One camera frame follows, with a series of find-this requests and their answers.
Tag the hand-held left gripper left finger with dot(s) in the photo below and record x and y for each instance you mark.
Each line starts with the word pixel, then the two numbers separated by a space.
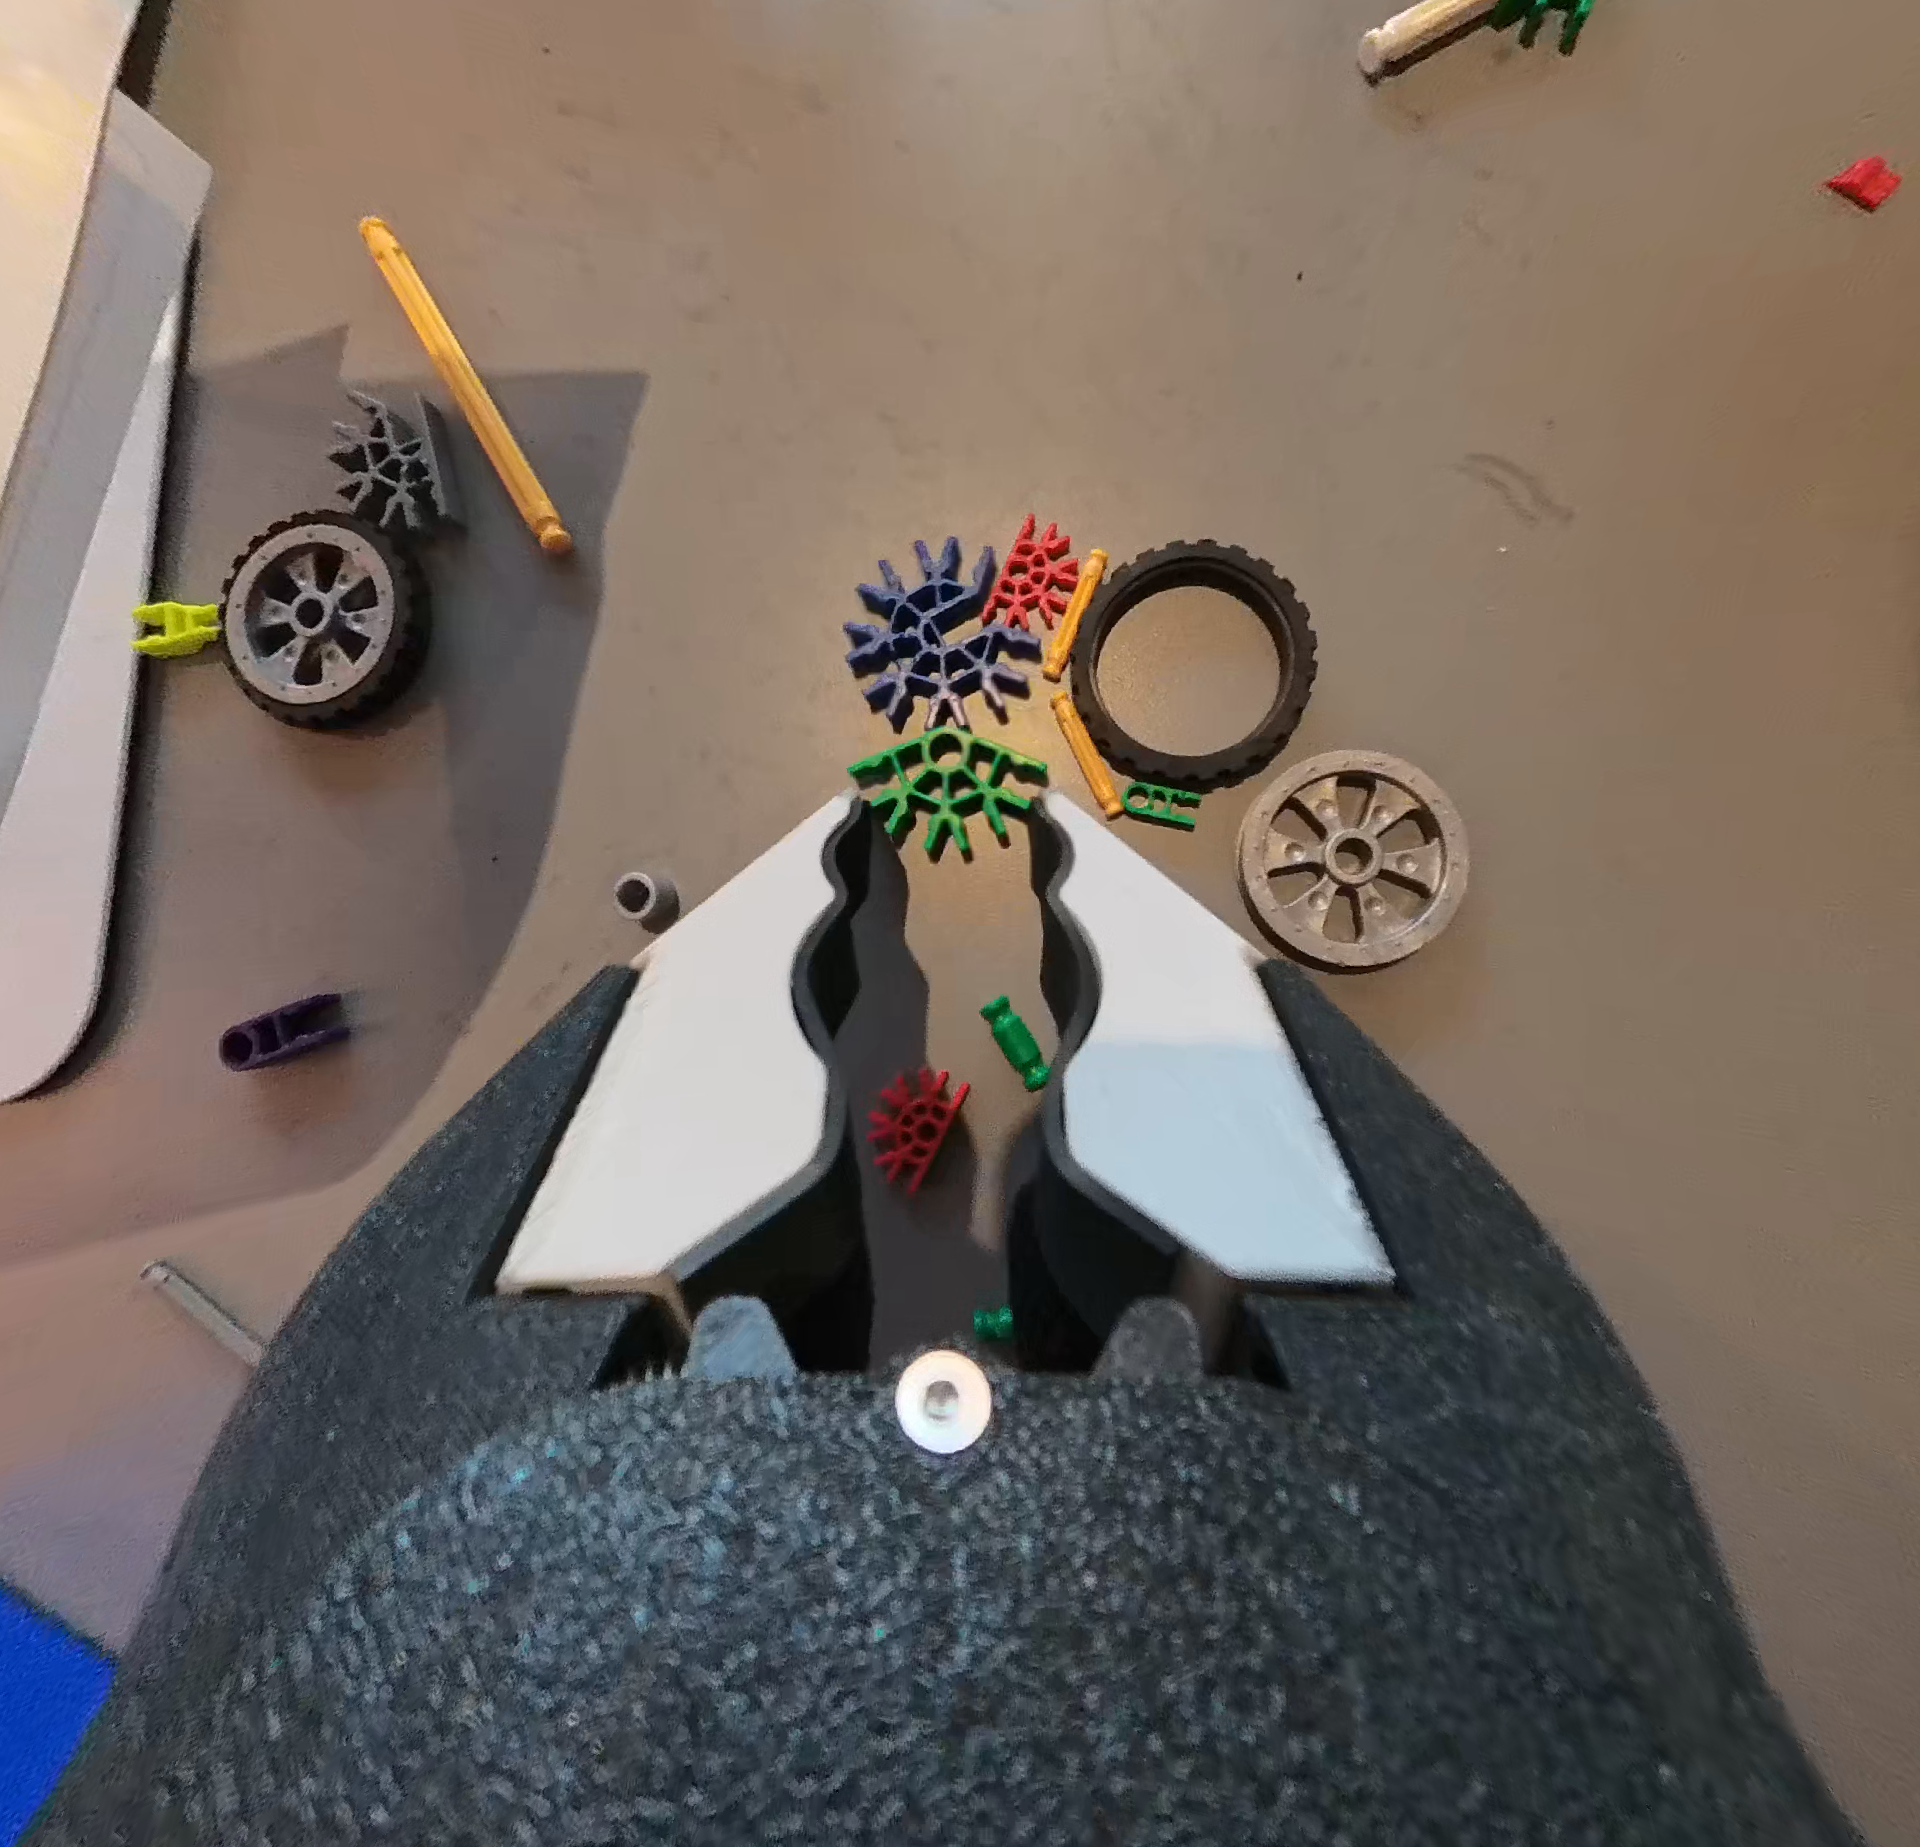
pixel 675 1112

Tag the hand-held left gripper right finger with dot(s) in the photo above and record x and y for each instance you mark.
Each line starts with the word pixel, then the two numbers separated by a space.
pixel 1216 1127

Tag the short green toy rod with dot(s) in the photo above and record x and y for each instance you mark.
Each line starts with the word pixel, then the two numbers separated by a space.
pixel 1016 1045
pixel 991 1323

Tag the grey toy spacer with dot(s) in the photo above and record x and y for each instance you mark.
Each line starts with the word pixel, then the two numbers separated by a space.
pixel 650 901

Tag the red toy connector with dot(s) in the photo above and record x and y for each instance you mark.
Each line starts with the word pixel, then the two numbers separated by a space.
pixel 1032 579
pixel 916 1119

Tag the grey toy wheel hub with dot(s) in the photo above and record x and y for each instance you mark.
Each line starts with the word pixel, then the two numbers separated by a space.
pixel 1352 770

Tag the short orange toy rod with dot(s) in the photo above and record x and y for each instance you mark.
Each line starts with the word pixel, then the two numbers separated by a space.
pixel 1089 753
pixel 1073 616

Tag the purple toy connector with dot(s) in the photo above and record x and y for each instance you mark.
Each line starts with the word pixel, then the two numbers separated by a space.
pixel 279 1036

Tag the short grey toy rod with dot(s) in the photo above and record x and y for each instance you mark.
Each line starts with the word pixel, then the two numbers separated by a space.
pixel 202 1309

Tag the blue toy connector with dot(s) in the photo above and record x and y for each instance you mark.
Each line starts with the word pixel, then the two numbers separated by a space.
pixel 931 646

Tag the black toy tire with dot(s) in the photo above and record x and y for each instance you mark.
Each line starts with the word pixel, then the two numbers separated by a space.
pixel 1193 560

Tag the toy wheel with black tire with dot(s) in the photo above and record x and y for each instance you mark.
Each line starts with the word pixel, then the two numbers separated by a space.
pixel 322 616

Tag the lime green toy clip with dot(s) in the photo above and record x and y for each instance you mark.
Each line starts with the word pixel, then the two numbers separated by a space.
pixel 177 626

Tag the grey toy connector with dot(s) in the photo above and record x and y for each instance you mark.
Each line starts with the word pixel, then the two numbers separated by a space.
pixel 395 465

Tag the long yellow toy rod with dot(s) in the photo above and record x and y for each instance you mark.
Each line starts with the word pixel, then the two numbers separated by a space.
pixel 466 377

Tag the small red toy clip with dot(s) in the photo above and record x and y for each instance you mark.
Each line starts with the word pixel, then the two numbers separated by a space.
pixel 1864 181

